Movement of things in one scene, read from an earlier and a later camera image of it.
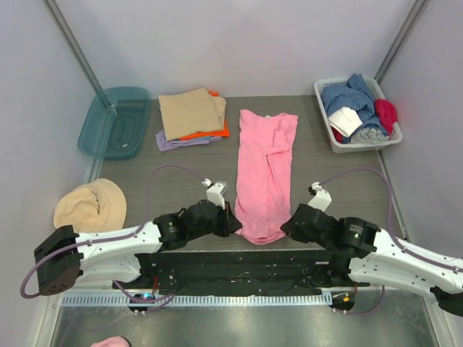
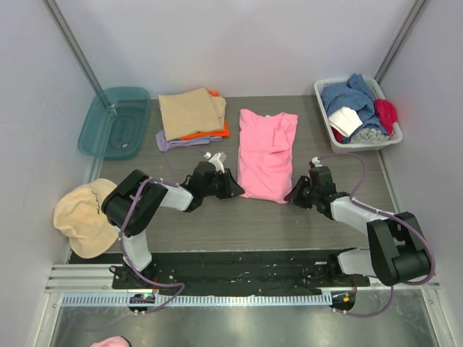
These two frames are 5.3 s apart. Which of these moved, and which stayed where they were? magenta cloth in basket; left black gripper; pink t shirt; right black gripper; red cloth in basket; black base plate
Moved: right black gripper; pink t shirt; left black gripper
Stayed: magenta cloth in basket; black base plate; red cloth in basket
